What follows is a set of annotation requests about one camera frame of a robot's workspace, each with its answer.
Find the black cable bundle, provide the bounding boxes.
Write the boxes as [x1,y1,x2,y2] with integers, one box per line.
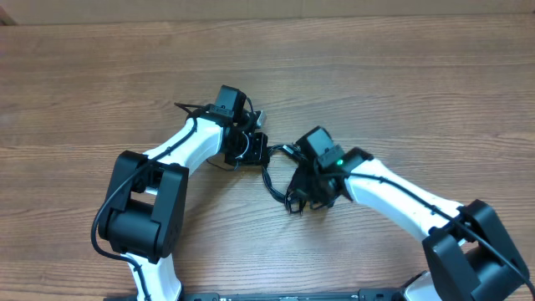
[261,143,313,215]

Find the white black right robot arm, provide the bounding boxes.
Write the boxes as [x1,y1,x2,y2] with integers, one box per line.
[285,126,534,301]

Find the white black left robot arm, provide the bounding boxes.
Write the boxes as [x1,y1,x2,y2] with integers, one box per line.
[90,85,268,300]

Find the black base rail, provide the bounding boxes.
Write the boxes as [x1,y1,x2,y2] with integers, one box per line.
[180,288,406,301]

